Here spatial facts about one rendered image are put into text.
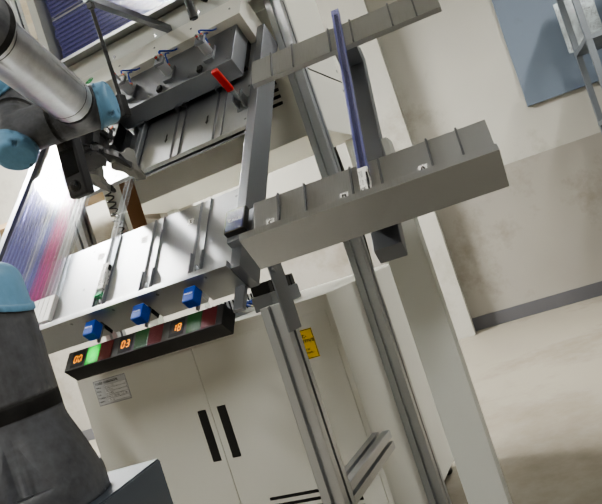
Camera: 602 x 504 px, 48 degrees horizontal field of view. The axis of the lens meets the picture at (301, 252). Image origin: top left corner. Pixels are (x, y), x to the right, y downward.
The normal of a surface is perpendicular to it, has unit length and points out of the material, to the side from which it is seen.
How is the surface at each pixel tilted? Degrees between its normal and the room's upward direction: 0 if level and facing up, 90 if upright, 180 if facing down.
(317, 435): 90
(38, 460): 72
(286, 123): 90
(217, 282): 138
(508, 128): 90
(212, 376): 90
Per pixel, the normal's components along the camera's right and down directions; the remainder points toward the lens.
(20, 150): 0.23, 0.80
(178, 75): -0.49, -0.57
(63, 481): 0.65, -0.54
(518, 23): -0.25, 0.06
